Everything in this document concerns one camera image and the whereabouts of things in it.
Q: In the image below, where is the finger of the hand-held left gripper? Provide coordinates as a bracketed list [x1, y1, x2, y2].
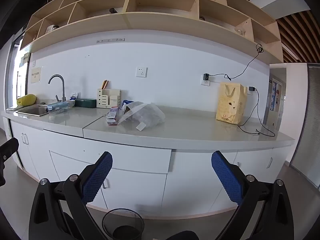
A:
[0, 138, 20, 160]

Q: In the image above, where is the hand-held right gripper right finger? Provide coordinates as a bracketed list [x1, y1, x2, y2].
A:
[211, 151, 294, 240]

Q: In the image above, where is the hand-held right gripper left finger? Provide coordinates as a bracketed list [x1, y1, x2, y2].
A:
[28, 151, 113, 240]

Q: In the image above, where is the black wire mesh bin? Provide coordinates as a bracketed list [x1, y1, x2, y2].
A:
[102, 208, 145, 240]

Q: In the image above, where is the clear plastic bag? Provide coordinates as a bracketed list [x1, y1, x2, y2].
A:
[117, 101, 166, 131]

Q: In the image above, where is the white base cabinet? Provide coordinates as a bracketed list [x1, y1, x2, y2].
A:
[2, 117, 283, 217]

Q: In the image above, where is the steel sink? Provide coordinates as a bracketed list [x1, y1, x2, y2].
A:
[15, 104, 49, 117]

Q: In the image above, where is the yellow cloth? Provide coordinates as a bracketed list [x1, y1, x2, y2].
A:
[17, 94, 37, 107]

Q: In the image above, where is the clear container with blue lid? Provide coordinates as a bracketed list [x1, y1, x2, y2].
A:
[47, 102, 69, 114]

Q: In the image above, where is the pink white snack packet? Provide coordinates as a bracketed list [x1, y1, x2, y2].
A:
[105, 106, 120, 126]

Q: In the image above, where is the window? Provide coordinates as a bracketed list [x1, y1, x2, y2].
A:
[10, 42, 31, 105]

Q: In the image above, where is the yellow paper bag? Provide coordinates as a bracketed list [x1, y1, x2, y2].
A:
[216, 82, 248, 125]

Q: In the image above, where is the green lidded box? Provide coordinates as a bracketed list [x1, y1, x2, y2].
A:
[74, 97, 97, 108]

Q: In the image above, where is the cream desktop organizer box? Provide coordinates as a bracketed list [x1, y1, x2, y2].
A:
[97, 89, 121, 109]

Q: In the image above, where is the chrome faucet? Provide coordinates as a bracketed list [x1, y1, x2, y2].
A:
[48, 74, 67, 103]

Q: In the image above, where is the glass partition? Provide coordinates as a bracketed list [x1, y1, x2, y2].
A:
[291, 64, 320, 188]

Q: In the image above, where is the yellow wall notice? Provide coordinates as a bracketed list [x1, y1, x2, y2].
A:
[31, 66, 42, 83]

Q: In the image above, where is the black charger cable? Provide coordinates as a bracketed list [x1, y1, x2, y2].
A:
[237, 89, 276, 137]
[209, 44, 264, 81]

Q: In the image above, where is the green wall notice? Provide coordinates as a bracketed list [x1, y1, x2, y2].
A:
[20, 53, 31, 67]

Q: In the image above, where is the wall poster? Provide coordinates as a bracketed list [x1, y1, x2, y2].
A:
[269, 79, 283, 112]

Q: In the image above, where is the wooden wall shelf unit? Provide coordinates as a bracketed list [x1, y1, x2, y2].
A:
[19, 0, 284, 64]

